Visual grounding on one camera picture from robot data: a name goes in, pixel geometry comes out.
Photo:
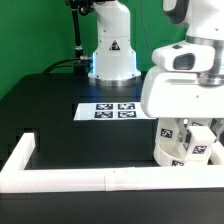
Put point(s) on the white U-shaped fence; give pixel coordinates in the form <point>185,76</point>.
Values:
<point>16,178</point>

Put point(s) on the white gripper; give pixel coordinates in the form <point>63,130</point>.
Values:
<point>173,88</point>

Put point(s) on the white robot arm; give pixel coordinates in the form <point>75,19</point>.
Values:
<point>114,61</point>

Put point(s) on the white marker tag sheet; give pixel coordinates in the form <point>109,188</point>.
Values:
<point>109,111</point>

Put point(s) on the white round stool seat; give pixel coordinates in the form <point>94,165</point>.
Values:
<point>176,157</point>

